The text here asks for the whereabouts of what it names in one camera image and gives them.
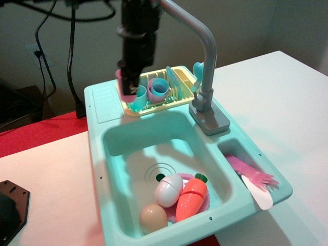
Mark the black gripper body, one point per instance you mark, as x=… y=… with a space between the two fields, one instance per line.
x=138 y=49

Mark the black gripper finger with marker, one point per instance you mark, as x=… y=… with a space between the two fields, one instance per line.
x=129 y=80

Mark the pink plastic cup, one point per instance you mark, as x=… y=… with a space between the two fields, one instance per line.
x=120 y=82

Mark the teal cup in rack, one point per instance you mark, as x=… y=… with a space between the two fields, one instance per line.
x=141 y=99

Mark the blue cup inside lilac cup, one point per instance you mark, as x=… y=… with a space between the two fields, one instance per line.
x=159 y=87

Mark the lilac cup in rack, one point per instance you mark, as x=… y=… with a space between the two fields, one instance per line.
x=152 y=97

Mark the teal toy sink unit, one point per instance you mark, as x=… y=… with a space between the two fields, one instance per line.
x=131 y=155

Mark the yellow dish rack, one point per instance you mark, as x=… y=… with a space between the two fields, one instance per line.
x=186 y=80

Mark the teal plate in rack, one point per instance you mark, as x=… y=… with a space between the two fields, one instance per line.
x=174 y=82

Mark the teal spoon behind faucet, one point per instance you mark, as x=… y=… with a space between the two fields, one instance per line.
x=198 y=73

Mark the grey toy faucet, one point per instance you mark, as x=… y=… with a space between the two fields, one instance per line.
x=204 y=111

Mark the dark box in background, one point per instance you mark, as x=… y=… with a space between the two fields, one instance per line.
x=21 y=107

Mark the white toy egg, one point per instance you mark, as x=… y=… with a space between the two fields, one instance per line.
x=168 y=191

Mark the orange toy carrot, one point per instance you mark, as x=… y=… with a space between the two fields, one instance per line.
x=192 y=197

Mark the red cloth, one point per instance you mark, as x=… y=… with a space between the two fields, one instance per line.
x=42 y=132

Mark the pink toy plate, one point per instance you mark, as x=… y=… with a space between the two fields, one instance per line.
x=172 y=210

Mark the brown toy egg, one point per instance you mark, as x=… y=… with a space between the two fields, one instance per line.
x=152 y=218

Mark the pink toy fork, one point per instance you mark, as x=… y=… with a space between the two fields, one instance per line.
x=256 y=177

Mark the white toy knife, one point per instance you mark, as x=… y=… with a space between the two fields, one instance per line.
x=260 y=195

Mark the white wall outlet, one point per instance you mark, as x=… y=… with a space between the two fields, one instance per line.
x=35 y=53

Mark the black metal base plate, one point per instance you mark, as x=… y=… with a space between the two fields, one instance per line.
x=14 y=210

